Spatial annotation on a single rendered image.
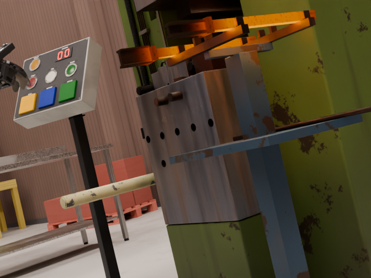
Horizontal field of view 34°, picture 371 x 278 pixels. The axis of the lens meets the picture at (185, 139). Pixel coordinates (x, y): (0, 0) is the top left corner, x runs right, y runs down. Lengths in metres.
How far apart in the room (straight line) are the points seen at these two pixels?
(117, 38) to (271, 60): 6.38
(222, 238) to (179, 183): 0.24
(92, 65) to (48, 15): 6.99
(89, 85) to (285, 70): 0.79
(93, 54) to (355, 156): 1.08
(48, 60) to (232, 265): 1.11
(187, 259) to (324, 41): 0.83
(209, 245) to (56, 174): 7.75
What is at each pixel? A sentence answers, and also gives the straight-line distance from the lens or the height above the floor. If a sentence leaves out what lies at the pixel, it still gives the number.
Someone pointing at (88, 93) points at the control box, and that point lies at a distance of 2.26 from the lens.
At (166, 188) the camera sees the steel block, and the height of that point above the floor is 0.59.
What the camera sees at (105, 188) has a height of 0.63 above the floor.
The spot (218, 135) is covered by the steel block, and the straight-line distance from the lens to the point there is 1.77.
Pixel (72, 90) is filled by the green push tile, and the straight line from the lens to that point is 2.27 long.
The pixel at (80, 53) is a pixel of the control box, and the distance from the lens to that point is 2.35.
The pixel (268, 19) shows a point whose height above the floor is 0.96.
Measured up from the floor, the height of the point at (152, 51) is 0.96.
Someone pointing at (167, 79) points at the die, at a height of 0.94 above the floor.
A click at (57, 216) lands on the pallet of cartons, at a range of 7.70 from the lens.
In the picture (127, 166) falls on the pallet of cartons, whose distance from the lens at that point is 7.40.
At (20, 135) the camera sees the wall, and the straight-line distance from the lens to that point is 10.21.
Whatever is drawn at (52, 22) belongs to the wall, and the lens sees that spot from 9.23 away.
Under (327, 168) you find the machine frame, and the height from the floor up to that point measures 0.56.
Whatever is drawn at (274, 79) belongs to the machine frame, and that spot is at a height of 0.85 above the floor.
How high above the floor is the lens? 0.72
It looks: level
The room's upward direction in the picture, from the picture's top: 13 degrees counter-clockwise
